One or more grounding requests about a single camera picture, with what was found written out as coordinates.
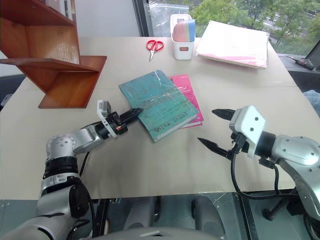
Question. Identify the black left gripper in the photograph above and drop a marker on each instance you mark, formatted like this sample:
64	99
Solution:
117	125

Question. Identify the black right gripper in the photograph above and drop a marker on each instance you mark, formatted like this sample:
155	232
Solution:
238	145

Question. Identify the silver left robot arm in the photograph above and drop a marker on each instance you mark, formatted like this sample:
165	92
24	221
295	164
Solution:
62	160

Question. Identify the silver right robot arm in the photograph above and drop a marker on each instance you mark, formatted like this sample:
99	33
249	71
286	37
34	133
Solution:
295	155

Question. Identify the teal book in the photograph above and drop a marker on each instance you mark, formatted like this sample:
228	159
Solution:
160	102

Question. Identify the pink book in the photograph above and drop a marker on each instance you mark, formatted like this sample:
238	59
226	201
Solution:
186	86

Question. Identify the wooden bookshelf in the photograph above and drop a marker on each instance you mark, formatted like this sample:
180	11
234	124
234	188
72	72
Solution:
62	47

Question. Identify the brown upright book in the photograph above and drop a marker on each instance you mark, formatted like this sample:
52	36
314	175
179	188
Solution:
70	9

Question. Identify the white upright book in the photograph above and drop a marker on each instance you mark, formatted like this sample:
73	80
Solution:
60	7

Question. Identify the pink paper folder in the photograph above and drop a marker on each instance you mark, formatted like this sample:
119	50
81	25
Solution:
250	63

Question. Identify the white plastic bin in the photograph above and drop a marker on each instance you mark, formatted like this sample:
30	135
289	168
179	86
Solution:
183	50

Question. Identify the grey rounded robot leg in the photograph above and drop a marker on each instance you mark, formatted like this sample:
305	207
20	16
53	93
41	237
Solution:
140	212
210	215

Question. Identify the pink round card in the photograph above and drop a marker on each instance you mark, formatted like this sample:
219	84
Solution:
180	31

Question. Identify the blue denim fabric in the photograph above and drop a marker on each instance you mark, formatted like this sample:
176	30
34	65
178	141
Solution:
312	102

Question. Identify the black floor stand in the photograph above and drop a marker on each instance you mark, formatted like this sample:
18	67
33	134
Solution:
280	208

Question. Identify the blue card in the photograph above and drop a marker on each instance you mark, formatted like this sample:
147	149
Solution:
192	30

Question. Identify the black power strip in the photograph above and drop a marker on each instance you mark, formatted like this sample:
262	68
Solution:
305	63

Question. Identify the silver robot torso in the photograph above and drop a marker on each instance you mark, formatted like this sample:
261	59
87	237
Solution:
155	233

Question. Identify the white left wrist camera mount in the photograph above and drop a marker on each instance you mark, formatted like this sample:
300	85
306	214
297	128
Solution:
106	117

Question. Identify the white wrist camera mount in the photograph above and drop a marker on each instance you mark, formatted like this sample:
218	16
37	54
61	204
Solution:
106	117
248	125

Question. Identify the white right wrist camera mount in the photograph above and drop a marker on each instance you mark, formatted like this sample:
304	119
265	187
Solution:
248	125

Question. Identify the dark window frame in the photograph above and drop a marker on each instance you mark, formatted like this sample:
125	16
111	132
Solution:
141	17

